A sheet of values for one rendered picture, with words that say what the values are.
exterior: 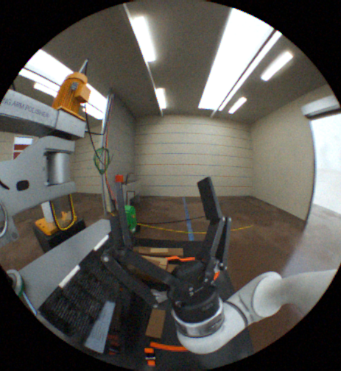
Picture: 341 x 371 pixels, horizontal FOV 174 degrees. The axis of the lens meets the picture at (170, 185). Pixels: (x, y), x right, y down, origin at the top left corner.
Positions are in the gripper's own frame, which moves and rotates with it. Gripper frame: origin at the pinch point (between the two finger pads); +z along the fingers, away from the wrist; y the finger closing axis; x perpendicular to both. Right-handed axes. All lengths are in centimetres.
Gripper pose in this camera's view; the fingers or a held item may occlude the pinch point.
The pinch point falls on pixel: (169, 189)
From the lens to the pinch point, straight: 15.5
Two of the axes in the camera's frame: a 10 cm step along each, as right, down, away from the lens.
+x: -4.1, 3.2, 8.5
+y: -8.8, 0.8, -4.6
